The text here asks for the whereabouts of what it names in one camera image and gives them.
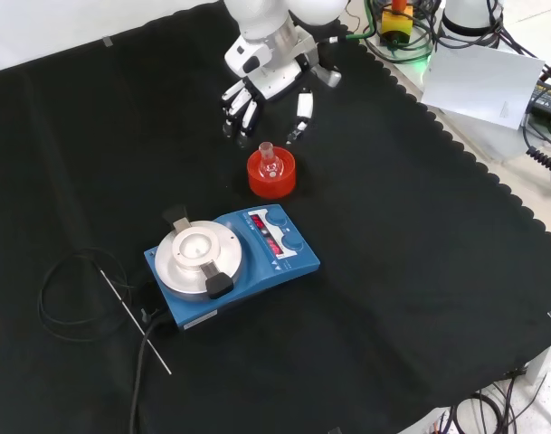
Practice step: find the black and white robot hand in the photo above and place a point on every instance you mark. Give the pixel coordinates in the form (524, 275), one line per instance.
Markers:
(275, 77)

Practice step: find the clear round-bottom flask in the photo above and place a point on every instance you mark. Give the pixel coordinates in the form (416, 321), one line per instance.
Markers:
(270, 169)

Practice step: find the yellow stop button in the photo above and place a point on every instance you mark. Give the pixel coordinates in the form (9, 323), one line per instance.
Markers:
(396, 22)

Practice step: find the grey tape piece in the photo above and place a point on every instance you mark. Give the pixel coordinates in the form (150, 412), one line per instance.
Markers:
(107, 41)

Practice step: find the black bench cloth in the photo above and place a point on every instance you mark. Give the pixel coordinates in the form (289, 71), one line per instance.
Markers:
(392, 226)

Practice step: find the white paper board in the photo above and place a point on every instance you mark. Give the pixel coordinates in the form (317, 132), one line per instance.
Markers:
(478, 81)

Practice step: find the heater with blue base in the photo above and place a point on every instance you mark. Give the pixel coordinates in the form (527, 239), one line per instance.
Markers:
(257, 280)

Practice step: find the black power adapter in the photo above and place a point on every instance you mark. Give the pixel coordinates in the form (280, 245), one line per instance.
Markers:
(548, 101)

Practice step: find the thin metal probe rod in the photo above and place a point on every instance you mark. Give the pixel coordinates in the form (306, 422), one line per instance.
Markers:
(135, 320)

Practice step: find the white bench bracket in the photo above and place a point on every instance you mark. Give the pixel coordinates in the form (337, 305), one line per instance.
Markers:
(539, 364)

